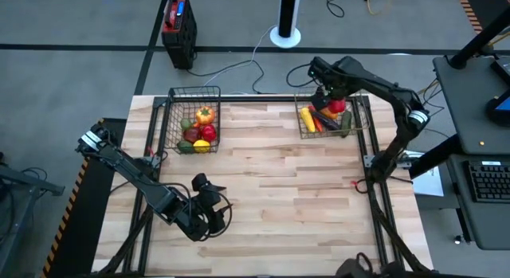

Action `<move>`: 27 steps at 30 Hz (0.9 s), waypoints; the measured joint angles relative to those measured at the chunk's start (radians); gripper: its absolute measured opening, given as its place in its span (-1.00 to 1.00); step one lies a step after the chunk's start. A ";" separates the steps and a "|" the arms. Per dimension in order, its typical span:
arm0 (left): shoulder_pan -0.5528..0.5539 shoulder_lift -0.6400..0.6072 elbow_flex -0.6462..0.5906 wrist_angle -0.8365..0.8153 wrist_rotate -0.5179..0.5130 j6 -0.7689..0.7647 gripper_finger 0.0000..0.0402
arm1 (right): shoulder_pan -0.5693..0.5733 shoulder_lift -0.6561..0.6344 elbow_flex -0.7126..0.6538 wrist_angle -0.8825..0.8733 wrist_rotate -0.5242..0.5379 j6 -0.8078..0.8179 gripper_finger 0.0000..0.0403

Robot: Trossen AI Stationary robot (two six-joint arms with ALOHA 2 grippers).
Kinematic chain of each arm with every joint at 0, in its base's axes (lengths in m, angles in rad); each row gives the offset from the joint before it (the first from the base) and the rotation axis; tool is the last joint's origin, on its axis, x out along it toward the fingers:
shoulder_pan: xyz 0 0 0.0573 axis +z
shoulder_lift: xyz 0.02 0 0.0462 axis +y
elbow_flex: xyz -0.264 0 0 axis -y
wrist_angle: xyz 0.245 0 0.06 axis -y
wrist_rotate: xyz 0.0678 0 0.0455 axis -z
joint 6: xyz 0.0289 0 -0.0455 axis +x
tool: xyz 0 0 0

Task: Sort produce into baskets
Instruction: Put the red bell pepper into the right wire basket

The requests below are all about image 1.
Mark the yellow corn cob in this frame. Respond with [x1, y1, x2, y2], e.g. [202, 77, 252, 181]
[300, 106, 316, 133]

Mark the dark red apple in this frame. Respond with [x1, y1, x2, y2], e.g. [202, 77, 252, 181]
[182, 127, 202, 143]

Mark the red and black power box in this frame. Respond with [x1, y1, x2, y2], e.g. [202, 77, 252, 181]
[160, 0, 198, 70]

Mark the black tablet with blue screen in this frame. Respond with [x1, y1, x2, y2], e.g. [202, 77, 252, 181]
[484, 88, 510, 127]

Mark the grey metal furniture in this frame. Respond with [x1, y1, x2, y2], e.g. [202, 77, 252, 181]
[0, 151, 66, 278]

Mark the black floor cable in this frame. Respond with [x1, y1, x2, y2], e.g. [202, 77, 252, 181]
[325, 0, 351, 19]

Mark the grey computer desk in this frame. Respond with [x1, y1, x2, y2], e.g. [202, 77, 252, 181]
[433, 54, 510, 251]

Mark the black and white pole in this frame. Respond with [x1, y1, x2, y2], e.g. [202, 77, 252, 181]
[269, 0, 302, 49]

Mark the black keyboard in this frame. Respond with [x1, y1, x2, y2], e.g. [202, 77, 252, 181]
[464, 160, 510, 204]

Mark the green avocado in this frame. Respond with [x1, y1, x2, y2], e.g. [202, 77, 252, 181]
[176, 139, 195, 154]

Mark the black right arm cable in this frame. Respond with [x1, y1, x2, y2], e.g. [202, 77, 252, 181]
[285, 62, 320, 89]

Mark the yellow floor cable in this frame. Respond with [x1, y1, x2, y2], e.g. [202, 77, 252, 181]
[363, 0, 396, 16]

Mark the white floor cable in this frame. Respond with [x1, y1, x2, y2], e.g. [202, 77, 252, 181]
[202, 25, 277, 88]

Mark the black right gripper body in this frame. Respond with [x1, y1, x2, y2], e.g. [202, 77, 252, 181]
[313, 69, 348, 100]

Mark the black power cable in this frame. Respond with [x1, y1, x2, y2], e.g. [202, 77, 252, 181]
[186, 59, 266, 95]

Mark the white paper sheet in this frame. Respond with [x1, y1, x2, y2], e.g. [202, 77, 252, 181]
[411, 165, 445, 198]

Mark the black wire basket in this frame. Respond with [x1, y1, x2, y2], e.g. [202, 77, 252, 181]
[164, 85, 222, 155]

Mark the black platform with hazard stripes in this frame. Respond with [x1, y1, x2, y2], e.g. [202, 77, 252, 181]
[39, 117, 129, 278]

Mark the black table-level camera mount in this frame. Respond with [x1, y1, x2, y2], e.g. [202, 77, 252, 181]
[335, 252, 404, 278]

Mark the green cucumber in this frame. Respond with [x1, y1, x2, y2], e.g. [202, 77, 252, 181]
[340, 110, 353, 138]

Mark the bronze wire basket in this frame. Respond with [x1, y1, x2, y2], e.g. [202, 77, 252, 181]
[294, 88, 370, 140]

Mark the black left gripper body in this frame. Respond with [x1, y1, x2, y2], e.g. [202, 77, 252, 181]
[190, 190, 226, 237]

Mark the purple eggplant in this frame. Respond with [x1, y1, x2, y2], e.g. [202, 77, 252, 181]
[309, 106, 342, 131]

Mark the black table frame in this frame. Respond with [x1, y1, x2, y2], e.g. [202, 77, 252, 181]
[93, 94, 431, 278]

